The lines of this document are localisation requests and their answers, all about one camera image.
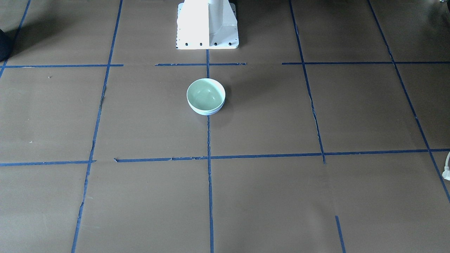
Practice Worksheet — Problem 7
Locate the blue bowl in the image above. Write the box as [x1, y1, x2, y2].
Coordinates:
[190, 101, 225, 116]

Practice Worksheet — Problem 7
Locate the green bowl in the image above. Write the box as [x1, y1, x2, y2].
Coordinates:
[186, 78, 226, 110]

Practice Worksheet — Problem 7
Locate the blue saucepan with lid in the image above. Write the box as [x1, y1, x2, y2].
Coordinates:
[0, 30, 13, 62]

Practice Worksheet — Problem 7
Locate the white camera mast base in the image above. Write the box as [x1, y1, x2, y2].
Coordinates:
[175, 0, 239, 50]

